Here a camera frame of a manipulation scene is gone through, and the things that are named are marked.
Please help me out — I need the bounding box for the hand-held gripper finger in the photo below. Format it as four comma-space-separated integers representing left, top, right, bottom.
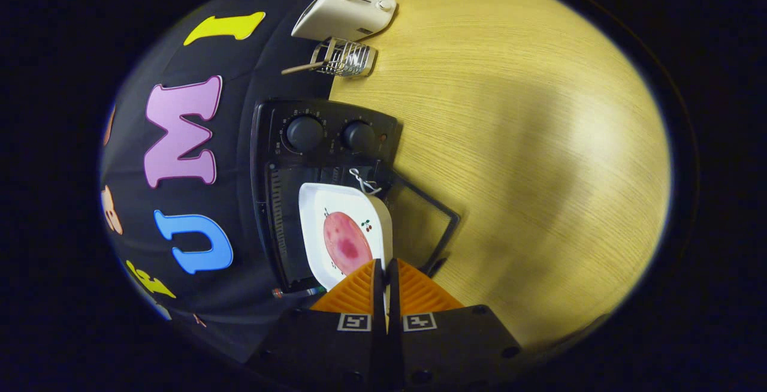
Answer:
388, 258, 523, 392
244, 258, 387, 392

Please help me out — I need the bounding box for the pink ham slice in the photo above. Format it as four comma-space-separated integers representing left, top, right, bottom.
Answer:
322, 211, 373, 276

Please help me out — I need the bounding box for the white square plate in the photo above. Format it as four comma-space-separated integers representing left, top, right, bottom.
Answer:
298, 182, 394, 292

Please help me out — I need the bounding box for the black toaster oven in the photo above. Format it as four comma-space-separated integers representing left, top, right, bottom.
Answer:
250, 98, 461, 294

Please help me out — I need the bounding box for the white toaster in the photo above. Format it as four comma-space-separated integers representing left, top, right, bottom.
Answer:
291, 0, 398, 42

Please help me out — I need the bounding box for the wooden stick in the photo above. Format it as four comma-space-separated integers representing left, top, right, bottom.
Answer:
280, 61, 327, 76

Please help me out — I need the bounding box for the metal wire utensil holder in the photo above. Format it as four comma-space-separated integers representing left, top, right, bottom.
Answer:
310, 37, 378, 78

